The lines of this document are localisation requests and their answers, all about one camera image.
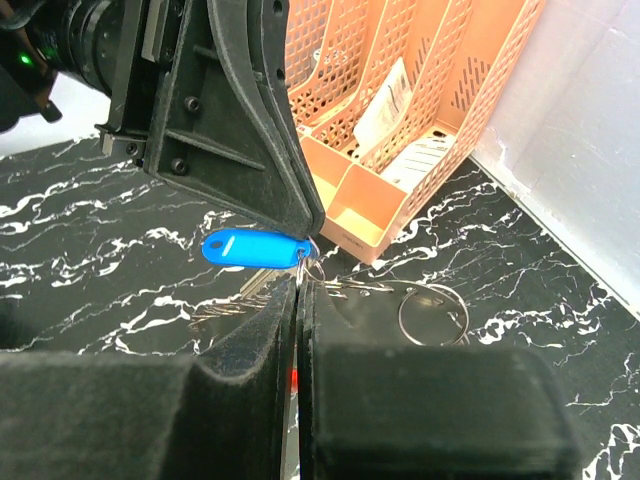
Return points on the white paper card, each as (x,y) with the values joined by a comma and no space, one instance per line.
(384,110)

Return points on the pink desk organizer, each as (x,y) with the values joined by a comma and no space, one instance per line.
(458,56)

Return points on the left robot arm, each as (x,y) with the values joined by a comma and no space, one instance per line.
(26,78)

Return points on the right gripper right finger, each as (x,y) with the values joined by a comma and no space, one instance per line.
(373,408)

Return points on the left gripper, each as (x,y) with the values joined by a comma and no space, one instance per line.
(222,127)

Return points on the white labelled packet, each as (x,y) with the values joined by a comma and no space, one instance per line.
(418,159)

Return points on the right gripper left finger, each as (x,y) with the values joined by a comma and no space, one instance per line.
(218,415)

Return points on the key with blue tag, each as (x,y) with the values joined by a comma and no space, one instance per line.
(270,254)

